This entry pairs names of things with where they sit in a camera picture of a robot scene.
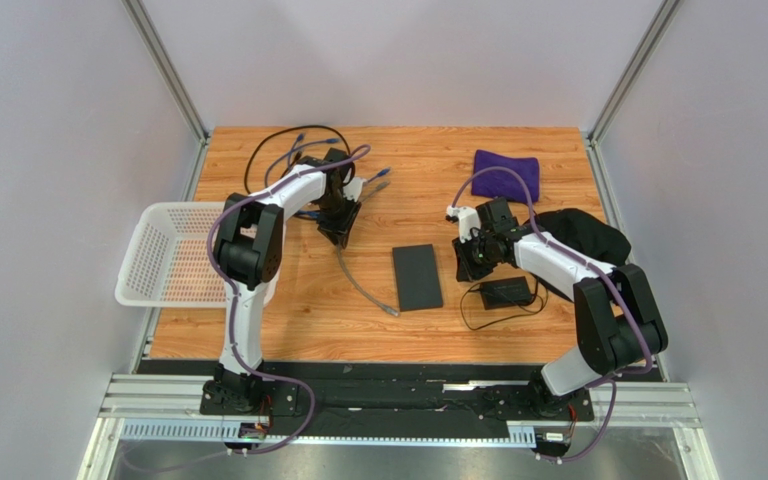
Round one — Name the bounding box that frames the black power adapter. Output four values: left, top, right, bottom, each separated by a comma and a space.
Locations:
478, 276, 537, 310

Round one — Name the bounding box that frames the black round cap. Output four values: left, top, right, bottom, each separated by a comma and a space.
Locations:
535, 208, 631, 300

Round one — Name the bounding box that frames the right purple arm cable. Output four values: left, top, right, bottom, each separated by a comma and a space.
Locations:
450, 165, 656, 465

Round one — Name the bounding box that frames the purple cloth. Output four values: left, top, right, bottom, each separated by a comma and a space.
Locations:
471, 149, 542, 204

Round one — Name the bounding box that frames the black network switch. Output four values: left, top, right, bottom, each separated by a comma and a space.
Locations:
392, 244, 444, 312

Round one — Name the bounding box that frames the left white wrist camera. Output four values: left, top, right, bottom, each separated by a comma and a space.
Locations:
343, 177, 366, 202

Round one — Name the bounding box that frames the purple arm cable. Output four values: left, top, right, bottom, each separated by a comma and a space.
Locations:
450, 165, 656, 465
205, 144, 372, 458

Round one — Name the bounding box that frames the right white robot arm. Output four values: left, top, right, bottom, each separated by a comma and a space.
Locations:
446, 198, 669, 418

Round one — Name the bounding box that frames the black cable teal plug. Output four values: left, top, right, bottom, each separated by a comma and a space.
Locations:
243, 124, 351, 193

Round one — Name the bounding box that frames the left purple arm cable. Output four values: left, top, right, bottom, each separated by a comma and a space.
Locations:
205, 144, 372, 458

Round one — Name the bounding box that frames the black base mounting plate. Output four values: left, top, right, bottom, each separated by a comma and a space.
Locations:
198, 361, 664, 441

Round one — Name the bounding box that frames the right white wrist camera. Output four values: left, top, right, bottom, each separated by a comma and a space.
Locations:
446, 205, 481, 243

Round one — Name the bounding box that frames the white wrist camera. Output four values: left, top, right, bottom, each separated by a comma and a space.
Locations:
343, 177, 366, 202
446, 205, 481, 243

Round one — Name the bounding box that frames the white plastic basket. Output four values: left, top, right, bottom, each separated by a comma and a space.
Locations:
114, 201, 285, 308

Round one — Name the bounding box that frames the grey ethernet cable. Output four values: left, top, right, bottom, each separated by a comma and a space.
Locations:
335, 179, 400, 317

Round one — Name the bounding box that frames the thin black power cord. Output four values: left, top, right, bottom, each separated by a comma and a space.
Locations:
458, 279, 550, 332

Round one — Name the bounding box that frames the aluminium frame rail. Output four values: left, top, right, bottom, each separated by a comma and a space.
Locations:
78, 360, 718, 479

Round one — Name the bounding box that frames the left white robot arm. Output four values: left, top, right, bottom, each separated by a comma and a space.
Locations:
204, 145, 370, 413

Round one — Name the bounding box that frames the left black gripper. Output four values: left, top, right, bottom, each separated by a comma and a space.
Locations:
316, 193, 362, 248

